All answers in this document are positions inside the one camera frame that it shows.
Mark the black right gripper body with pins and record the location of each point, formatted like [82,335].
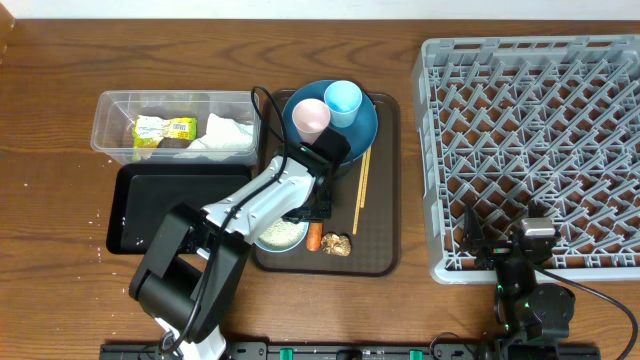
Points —
[500,249]

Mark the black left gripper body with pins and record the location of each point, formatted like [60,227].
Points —
[322,198]

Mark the orange carrot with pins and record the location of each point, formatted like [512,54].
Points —
[314,236]

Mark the pile of white rice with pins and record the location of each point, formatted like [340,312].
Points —
[282,234]

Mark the brown mushroom piece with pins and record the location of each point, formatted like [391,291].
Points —
[334,244]

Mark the light blue bowl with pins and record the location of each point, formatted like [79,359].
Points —
[285,245]

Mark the white napkin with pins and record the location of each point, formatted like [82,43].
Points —
[224,134]

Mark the yellow green snack wrapper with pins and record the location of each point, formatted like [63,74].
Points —
[151,132]

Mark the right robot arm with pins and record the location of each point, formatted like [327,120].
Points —
[536,316]

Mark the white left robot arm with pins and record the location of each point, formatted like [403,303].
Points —
[189,275]

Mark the grey dishwasher rack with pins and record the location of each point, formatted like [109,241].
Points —
[506,122]

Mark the pink cup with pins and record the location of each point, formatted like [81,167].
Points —
[311,117]

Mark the right wooden chopstick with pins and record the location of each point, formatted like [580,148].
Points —
[365,173]

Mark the wooden chopstick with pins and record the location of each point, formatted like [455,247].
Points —
[359,191]
[365,173]

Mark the dark blue plate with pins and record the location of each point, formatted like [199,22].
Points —
[361,134]

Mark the light blue cup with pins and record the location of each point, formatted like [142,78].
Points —
[343,98]

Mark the left wooden chopstick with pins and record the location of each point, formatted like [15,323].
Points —
[359,191]

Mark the brown serving tray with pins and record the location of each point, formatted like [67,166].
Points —
[376,246]

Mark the clear plastic bin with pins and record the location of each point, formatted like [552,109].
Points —
[117,111]

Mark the black plastic tray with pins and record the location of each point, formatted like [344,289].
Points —
[145,193]

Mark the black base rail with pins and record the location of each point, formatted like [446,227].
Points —
[263,351]

